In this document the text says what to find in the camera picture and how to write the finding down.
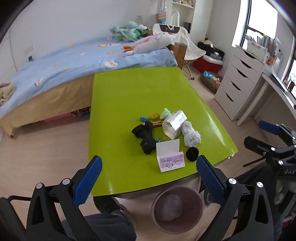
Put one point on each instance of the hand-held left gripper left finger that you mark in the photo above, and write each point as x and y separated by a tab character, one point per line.
89	180

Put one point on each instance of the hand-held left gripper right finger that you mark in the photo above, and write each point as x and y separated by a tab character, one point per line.
210	180

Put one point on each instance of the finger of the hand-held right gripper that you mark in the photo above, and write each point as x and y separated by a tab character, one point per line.
256	144
268	127

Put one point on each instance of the black sock ball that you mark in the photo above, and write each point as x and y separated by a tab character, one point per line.
192	154

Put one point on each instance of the pink plastic bin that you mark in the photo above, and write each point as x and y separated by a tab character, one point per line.
193	208

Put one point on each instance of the pink printed paper box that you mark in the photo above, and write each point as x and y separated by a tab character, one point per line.
171	161

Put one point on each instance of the white sock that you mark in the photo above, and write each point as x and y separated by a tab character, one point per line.
187	127
192	140

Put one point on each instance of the white carton box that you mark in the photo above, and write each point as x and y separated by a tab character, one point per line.
172	126

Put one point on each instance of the blue binder clip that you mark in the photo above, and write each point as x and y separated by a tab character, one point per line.
143	118
158	139

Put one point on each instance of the black sock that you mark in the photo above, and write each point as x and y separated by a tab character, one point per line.
141	129
148	146

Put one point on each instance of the person's right hand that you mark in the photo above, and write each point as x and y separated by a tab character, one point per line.
282	193

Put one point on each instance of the white desk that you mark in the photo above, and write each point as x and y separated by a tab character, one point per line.
270	84

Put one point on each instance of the crumpled clear plastic bag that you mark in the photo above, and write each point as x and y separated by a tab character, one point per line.
171	207

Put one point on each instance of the white drawer unit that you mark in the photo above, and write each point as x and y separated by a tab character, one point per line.
235	78

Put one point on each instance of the colourful toy blocks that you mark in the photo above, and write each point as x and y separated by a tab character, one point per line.
82	113

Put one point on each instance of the pink storage box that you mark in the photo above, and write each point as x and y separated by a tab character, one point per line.
57	117

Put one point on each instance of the brown basket with toys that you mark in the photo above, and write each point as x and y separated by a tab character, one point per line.
209	84

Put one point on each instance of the row of books and cards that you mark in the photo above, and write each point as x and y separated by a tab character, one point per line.
259	49

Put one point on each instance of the wooden clothespin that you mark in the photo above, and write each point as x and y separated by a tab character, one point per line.
155	122

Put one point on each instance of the tan bed base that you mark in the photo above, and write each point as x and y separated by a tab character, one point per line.
50	102

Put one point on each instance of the red storage box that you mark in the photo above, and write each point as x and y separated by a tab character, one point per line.
205	64

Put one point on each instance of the black bag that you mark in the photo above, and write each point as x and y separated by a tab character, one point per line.
208	49

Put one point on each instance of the white folding chair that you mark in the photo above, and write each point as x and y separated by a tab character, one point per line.
193	49

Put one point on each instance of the window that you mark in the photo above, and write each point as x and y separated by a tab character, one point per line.
261	16

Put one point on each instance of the wooden bed end board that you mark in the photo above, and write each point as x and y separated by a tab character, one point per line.
179	53

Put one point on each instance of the bed with blue blanket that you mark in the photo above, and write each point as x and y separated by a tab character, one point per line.
76	62

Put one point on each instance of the beige towel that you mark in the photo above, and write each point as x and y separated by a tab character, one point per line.
5	93

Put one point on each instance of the dark purple box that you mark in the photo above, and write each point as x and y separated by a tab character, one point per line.
187	26

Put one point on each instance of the white shirt with dark collar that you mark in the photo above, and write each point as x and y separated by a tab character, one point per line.
168	31

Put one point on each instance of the pink white plush toy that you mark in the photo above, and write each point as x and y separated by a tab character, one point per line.
150	42

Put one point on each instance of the rainbow knitted bag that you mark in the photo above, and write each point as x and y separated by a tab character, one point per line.
161	18

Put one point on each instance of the green striped plush toy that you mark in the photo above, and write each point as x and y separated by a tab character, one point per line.
129	32

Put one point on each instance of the small picture frame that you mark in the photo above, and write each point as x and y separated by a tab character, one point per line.
289	83

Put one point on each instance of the white arched frame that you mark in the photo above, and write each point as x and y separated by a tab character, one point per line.
178	17

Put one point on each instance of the white wall shelf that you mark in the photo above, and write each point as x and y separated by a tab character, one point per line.
182	5

